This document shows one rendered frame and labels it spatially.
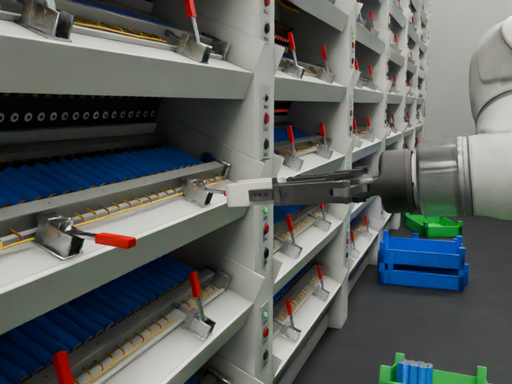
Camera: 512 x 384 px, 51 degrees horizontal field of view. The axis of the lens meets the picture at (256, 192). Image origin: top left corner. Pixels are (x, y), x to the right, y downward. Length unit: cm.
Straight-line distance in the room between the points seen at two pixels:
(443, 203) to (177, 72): 34
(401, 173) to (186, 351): 37
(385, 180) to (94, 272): 33
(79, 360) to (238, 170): 40
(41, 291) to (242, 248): 48
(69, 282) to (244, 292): 46
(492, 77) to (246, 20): 39
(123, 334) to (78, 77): 33
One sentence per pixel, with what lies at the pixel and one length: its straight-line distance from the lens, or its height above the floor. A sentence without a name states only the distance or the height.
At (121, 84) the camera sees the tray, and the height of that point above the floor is 69.
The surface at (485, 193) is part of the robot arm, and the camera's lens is 60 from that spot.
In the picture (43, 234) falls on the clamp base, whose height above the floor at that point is 55.
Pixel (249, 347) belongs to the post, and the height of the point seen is 25.
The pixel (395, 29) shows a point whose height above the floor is 105.
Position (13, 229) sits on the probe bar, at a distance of 52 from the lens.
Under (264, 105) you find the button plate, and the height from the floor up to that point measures 66.
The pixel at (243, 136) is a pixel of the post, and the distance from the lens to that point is 87.
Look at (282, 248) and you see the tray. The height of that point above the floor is 36.
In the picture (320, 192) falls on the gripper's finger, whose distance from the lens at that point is 61.
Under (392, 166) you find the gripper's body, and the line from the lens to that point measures 62.
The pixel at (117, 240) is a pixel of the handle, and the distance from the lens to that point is 47.
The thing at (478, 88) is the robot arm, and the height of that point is 68.
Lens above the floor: 66
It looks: 9 degrees down
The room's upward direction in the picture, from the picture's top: straight up
